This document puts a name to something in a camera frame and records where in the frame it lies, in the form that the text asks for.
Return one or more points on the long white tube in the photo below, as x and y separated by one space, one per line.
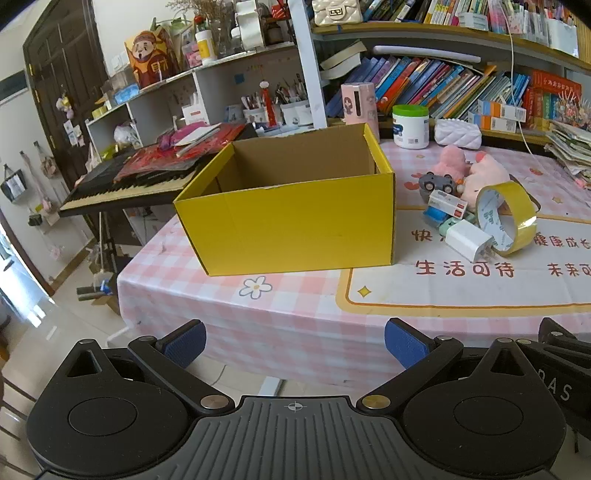
425 51

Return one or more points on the wooden bookshelf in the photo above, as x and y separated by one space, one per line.
309 69

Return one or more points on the row of leaning books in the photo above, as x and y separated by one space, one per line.
425 87

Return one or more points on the dark hanging bag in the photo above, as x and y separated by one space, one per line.
13 184

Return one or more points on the white quilted purse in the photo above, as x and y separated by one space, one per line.
458 133

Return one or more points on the dark wooden door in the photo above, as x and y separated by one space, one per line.
60 92

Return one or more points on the white box red stripe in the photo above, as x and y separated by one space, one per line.
194 115

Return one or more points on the pink pig plush toy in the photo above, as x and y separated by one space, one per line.
490 177

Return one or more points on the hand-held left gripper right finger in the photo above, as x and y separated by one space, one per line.
406 344

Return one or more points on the dried flower bunch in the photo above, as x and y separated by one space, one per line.
207 14

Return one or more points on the white charger plug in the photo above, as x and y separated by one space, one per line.
466 240

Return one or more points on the colourful bead decoration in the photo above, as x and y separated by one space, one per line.
569 108

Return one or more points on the pile of red envelopes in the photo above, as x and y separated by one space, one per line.
184 147

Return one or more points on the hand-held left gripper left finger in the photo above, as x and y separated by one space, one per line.
187 344

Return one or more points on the green toy piece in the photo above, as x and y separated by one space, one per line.
449 227

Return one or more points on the stack of booklets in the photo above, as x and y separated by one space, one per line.
570 147

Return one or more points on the row of upright books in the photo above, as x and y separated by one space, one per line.
415 9

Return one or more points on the yellow cardboard box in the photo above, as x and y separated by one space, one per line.
286 221

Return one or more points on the red boxed book set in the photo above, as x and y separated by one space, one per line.
542 104

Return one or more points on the white bottle yellow label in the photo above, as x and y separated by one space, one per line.
206 48

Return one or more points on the cream quilted handbag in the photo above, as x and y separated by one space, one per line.
336 11

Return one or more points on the pink printed tumbler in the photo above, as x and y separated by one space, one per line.
358 104

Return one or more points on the fortune god paper box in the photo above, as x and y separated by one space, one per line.
150 60

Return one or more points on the yellow tape roll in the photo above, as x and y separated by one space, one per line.
512 198

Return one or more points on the white jar green lid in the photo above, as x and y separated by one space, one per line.
410 129

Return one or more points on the black keyboard stand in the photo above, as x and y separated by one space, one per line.
108 249

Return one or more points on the grey toy car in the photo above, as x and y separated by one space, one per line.
436 184

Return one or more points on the orange blue carton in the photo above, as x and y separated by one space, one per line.
503 110
491 124

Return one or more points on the small white box red label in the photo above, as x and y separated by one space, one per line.
445 203

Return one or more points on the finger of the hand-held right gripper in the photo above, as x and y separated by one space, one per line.
565 337

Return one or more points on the white ribbon roll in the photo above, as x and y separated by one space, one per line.
249 27

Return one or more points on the white shelf unit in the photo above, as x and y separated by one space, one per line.
203 78

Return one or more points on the white storage box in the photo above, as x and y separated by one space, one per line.
563 37

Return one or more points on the blue toy block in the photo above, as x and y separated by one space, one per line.
433 216

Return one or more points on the black electronic keyboard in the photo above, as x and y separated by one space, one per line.
115 189

